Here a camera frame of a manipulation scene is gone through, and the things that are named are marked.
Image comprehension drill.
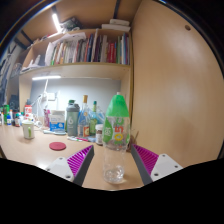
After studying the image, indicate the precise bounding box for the clear green-capped drink bottle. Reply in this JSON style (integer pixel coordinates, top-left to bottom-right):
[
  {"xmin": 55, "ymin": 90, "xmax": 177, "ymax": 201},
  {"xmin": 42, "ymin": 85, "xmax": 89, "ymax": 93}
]
[{"xmin": 101, "ymin": 92, "xmax": 131, "ymax": 185}]

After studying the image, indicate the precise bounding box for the slim green glass bottle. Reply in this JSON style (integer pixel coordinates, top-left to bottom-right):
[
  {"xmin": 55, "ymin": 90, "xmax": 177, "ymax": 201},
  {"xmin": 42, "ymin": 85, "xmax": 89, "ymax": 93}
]
[{"xmin": 89, "ymin": 100, "xmax": 100, "ymax": 137}]

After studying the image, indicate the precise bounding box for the white mug with green handle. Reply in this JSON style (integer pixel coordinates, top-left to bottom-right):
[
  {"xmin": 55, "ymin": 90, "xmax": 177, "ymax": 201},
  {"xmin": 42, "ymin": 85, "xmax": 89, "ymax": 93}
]
[{"xmin": 21, "ymin": 120, "xmax": 36, "ymax": 140}]

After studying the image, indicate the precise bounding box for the pink carton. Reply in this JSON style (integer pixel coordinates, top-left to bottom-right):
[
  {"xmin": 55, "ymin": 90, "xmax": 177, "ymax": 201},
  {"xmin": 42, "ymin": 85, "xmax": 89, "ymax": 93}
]
[{"xmin": 43, "ymin": 108, "xmax": 51, "ymax": 128}]

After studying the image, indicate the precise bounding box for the brown jar with white lid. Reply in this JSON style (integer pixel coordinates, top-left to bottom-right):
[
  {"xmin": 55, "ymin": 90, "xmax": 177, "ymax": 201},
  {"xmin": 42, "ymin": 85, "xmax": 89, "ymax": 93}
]
[{"xmin": 95, "ymin": 123, "xmax": 105, "ymax": 146}]

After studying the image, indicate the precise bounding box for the white ceiling light strip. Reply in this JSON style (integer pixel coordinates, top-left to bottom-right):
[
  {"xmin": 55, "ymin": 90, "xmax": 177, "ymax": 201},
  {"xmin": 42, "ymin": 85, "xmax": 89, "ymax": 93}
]
[{"xmin": 51, "ymin": 13, "xmax": 63, "ymax": 33}]

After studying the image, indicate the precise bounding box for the light blue flat brush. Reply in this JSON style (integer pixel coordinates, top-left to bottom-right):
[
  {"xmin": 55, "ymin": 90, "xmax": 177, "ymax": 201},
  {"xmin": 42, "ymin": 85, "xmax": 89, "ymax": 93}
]
[{"xmin": 43, "ymin": 129, "xmax": 68, "ymax": 136}]

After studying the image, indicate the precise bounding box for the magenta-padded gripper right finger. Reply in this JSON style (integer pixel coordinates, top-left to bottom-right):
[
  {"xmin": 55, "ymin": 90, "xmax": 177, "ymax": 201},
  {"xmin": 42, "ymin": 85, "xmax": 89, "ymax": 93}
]
[{"xmin": 130, "ymin": 143, "xmax": 184, "ymax": 186}]

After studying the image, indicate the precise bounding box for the green and pink pen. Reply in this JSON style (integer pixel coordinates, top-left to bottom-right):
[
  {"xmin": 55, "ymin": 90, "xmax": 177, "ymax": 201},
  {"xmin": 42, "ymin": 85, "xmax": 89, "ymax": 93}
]
[{"xmin": 66, "ymin": 135, "xmax": 91, "ymax": 143}]

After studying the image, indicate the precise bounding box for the blue and white carton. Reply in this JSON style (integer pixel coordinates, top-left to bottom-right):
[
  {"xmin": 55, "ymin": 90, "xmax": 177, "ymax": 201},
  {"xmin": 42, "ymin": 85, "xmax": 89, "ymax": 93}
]
[{"xmin": 49, "ymin": 110, "xmax": 66, "ymax": 132}]

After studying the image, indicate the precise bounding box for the white under-shelf light bar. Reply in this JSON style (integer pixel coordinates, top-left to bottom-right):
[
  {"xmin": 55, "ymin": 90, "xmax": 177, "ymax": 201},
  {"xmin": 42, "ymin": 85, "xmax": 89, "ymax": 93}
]
[{"xmin": 32, "ymin": 75, "xmax": 62, "ymax": 81}]

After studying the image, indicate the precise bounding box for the white wall socket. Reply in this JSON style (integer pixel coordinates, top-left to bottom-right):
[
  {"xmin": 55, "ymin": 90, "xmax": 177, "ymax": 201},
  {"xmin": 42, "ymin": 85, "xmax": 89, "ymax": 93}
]
[{"xmin": 46, "ymin": 92, "xmax": 57, "ymax": 102}]

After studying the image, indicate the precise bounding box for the grey shaker bottle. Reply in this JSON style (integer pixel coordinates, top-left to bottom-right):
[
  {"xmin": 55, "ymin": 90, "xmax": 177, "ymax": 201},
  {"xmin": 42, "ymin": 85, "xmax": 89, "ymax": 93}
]
[{"xmin": 65, "ymin": 99, "xmax": 81, "ymax": 137}]

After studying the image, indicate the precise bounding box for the red and white canister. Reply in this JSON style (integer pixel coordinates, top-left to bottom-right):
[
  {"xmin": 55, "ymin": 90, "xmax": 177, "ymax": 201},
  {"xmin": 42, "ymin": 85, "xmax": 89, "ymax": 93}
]
[{"xmin": 24, "ymin": 104, "xmax": 33, "ymax": 116}]

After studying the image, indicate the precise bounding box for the wooden shelf unit with books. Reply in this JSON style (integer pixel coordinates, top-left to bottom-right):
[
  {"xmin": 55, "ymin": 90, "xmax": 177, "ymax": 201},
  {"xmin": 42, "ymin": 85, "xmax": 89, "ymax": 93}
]
[{"xmin": 18, "ymin": 19, "xmax": 134, "ymax": 81}]

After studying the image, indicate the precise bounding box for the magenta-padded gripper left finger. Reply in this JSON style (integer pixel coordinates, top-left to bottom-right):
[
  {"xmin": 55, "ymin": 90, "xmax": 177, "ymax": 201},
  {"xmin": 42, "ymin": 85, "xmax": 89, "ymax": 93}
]
[{"xmin": 44, "ymin": 144, "xmax": 95, "ymax": 187}]

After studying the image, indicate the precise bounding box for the clear glass bottle yellow cap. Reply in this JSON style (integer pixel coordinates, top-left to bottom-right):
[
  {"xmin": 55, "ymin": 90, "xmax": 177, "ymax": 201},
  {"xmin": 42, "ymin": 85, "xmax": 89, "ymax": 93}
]
[{"xmin": 78, "ymin": 94, "xmax": 91, "ymax": 138}]

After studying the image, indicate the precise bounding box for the flat round red coaster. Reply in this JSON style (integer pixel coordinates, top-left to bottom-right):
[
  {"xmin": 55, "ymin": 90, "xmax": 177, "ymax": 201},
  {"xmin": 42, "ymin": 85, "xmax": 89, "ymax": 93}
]
[{"xmin": 48, "ymin": 141, "xmax": 67, "ymax": 152}]

